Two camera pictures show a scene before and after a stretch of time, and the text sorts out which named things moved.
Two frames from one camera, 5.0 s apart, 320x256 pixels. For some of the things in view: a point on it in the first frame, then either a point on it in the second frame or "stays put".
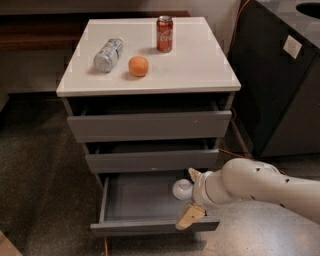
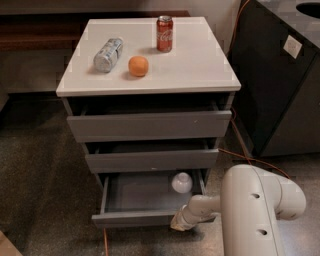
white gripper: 199,190 to 184,216
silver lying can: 108,55 stays put
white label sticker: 292,46 stays put
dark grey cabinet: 275,50 stays put
